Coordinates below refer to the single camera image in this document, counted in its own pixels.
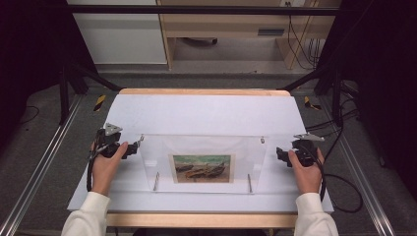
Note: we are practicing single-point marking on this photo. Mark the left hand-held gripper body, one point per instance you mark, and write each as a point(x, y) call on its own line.
point(106, 144)

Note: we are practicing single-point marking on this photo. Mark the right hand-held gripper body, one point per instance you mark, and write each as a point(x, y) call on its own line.
point(306, 152)

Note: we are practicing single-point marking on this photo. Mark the clear acrylic photo frame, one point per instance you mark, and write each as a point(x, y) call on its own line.
point(154, 154)

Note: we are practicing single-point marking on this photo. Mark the boat painting print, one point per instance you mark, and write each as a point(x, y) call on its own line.
point(203, 168)

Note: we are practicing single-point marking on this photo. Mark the person's right hand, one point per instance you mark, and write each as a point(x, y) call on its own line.
point(308, 180)

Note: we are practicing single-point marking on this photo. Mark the person's left hand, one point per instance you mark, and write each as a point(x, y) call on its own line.
point(103, 173)

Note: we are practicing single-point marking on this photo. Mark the left yellow clamp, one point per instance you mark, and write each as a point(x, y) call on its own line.
point(100, 102)

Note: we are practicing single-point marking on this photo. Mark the yellow clamp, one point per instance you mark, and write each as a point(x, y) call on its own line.
point(308, 102)
point(100, 102)

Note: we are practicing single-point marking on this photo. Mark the right yellow clamp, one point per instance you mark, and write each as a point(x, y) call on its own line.
point(308, 102)

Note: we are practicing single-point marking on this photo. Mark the black metal stand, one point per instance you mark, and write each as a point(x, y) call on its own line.
point(337, 98)
point(64, 98)

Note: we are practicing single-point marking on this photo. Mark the white table mat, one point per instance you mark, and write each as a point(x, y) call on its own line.
point(196, 114)

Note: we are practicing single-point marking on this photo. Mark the white cabinet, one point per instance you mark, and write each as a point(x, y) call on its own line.
point(121, 39)

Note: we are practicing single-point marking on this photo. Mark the black curtain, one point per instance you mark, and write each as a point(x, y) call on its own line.
point(387, 65)
point(26, 49)

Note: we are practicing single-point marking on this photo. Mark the black chair base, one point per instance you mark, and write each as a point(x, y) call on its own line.
point(200, 41)

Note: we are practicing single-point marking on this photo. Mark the wooden desk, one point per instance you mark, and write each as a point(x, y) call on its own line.
point(229, 24)

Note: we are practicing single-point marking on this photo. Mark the aluminium floor rail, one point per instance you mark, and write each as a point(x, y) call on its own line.
point(36, 173)
point(382, 226)

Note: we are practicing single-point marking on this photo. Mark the black horizontal frame bar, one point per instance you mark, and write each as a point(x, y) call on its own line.
point(196, 10)

